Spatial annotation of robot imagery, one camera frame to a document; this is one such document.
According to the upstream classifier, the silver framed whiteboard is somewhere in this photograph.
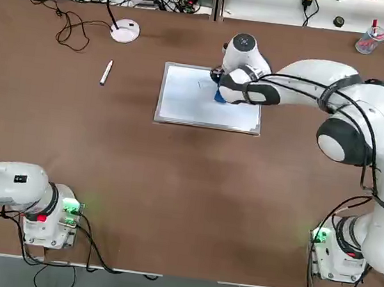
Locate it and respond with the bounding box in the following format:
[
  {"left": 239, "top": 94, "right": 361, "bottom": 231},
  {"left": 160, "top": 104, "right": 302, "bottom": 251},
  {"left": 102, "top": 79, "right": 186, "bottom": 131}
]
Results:
[{"left": 152, "top": 60, "right": 269, "bottom": 137}]

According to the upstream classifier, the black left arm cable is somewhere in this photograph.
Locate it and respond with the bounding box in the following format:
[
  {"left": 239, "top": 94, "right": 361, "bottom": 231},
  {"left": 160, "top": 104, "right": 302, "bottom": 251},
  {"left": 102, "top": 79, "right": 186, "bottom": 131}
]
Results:
[{"left": 0, "top": 197, "right": 170, "bottom": 287}]

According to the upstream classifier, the white blue whiteboard marker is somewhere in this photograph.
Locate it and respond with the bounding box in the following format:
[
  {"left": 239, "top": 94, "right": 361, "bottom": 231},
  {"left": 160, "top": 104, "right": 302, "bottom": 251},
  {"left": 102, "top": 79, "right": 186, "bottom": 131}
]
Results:
[{"left": 99, "top": 58, "right": 115, "bottom": 88}]

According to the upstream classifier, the circuit board with red light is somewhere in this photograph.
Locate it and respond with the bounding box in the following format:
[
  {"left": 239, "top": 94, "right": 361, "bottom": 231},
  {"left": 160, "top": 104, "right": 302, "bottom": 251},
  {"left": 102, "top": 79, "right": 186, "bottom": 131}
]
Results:
[{"left": 178, "top": 0, "right": 200, "bottom": 15}]

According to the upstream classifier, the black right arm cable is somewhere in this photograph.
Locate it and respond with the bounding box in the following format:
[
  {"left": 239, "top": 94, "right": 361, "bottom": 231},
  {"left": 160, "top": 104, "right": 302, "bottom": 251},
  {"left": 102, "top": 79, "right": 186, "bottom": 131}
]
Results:
[{"left": 230, "top": 65, "right": 384, "bottom": 287}]

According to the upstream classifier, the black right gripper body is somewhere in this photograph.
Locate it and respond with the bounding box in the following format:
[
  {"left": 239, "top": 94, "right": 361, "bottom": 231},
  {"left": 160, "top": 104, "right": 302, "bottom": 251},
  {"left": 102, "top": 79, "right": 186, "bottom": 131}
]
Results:
[{"left": 209, "top": 65, "right": 227, "bottom": 85}]

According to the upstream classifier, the aluminium frame post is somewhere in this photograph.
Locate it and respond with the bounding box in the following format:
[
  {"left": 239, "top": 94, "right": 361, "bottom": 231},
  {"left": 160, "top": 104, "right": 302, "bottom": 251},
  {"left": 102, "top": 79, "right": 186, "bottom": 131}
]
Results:
[{"left": 212, "top": 0, "right": 225, "bottom": 22}]

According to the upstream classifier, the clear plastic pen cup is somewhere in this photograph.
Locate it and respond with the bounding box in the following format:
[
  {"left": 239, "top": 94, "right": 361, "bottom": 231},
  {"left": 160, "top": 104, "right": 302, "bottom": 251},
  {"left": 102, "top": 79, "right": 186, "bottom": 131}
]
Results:
[{"left": 354, "top": 23, "right": 384, "bottom": 57}]

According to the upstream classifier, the blue whiteboard eraser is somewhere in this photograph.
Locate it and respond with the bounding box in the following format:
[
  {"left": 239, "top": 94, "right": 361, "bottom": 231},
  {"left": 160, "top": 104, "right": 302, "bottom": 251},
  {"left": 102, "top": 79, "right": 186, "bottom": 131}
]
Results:
[{"left": 212, "top": 83, "right": 230, "bottom": 105}]

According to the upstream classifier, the black lamp cable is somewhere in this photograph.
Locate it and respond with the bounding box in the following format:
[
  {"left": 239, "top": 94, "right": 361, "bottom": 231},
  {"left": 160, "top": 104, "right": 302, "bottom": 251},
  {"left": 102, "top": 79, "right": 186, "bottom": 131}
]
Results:
[{"left": 49, "top": 0, "right": 118, "bottom": 58}]

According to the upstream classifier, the white desk lamp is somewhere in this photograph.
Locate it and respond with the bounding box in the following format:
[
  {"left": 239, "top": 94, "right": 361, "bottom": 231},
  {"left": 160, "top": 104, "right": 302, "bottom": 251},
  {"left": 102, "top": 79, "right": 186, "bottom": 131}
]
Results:
[{"left": 90, "top": 0, "right": 151, "bottom": 47}]

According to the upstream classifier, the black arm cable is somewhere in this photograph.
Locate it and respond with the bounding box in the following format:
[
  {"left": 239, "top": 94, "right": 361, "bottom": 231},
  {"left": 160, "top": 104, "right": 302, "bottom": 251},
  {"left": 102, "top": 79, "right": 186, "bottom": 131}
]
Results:
[
  {"left": 230, "top": 65, "right": 384, "bottom": 287},
  {"left": 0, "top": 197, "right": 170, "bottom": 287}
]

